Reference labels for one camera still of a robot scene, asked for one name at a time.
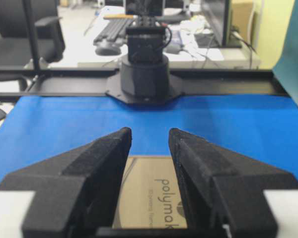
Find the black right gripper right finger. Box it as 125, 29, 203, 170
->
168, 128, 298, 238

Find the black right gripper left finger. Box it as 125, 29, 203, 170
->
0, 127, 132, 238

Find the brown polymaker cardboard box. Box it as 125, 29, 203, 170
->
112, 156, 187, 229

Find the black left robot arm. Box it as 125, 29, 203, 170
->
120, 0, 171, 98

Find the blue table mat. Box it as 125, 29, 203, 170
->
0, 95, 298, 181

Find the teal backdrop board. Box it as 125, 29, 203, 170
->
273, 0, 298, 106

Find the black computer mouse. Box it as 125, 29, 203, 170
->
95, 46, 121, 56

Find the black office chair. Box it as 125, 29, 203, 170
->
0, 0, 66, 92

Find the black keyboard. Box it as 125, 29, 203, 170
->
93, 18, 134, 46

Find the black computer monitor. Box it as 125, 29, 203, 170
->
201, 0, 232, 47

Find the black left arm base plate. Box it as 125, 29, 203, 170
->
105, 73, 185, 105

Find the black aluminium frame rail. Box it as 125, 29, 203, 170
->
0, 68, 288, 102

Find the black vertical frame post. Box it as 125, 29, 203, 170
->
22, 0, 41, 72

